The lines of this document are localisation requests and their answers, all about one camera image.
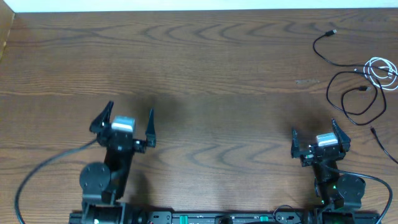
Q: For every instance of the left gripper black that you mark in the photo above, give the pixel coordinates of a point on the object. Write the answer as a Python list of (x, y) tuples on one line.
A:
[(100, 124)]

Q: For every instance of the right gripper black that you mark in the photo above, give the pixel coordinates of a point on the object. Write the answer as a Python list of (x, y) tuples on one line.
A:
[(307, 157)]

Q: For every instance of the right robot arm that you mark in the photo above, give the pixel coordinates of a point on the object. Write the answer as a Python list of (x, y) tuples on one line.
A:
[(341, 194)]

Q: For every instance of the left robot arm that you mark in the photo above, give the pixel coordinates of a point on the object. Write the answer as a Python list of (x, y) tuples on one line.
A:
[(103, 183)]

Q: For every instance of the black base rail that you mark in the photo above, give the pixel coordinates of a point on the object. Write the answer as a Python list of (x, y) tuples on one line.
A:
[(167, 217)]

